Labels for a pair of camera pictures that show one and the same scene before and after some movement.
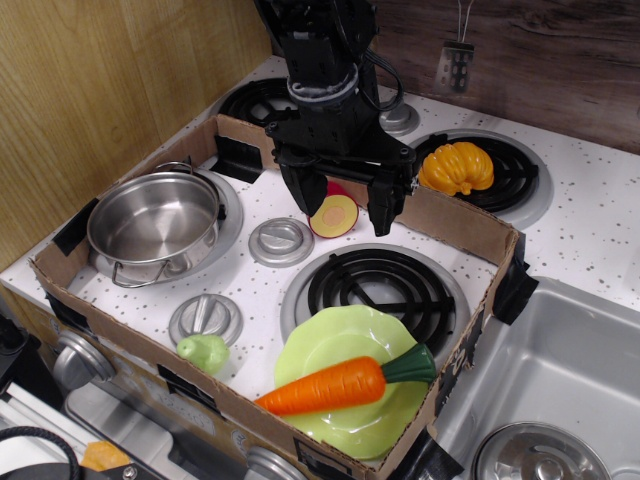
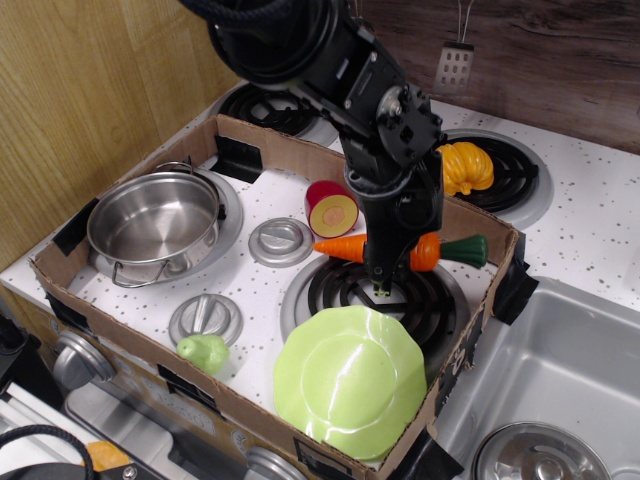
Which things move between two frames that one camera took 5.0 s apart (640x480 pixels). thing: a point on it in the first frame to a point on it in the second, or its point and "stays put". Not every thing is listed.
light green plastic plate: x=370 y=431 stays put
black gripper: x=335 y=124 to x=402 y=195
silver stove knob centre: x=281 y=242 stays put
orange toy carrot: x=348 y=382 to x=426 y=250
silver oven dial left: x=78 y=361 stays put
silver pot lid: x=539 y=451 stays put
